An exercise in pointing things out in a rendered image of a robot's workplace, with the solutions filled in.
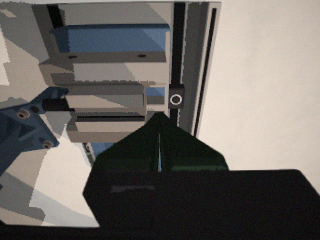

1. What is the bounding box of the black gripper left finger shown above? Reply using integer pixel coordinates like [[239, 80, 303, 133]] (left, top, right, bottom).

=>
[[90, 112, 160, 173]]

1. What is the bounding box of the grey metal block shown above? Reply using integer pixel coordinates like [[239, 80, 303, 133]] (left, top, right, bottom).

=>
[[65, 85, 147, 132]]

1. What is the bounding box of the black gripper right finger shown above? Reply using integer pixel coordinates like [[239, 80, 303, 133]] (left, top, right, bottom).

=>
[[160, 112, 229, 171]]

